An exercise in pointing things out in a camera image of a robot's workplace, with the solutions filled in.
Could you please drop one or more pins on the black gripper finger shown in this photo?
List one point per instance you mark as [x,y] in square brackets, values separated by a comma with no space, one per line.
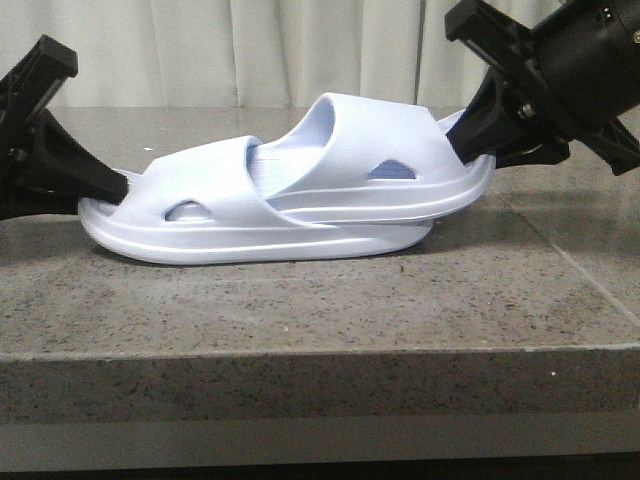
[80,170]
[530,152]
[493,123]

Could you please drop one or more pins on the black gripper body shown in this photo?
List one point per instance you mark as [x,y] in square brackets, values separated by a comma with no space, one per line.
[579,66]
[26,91]

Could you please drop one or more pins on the light blue slipper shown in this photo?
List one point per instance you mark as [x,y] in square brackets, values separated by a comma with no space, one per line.
[358,160]
[199,206]

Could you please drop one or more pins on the beige curtain backdrop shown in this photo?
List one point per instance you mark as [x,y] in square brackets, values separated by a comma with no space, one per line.
[247,53]

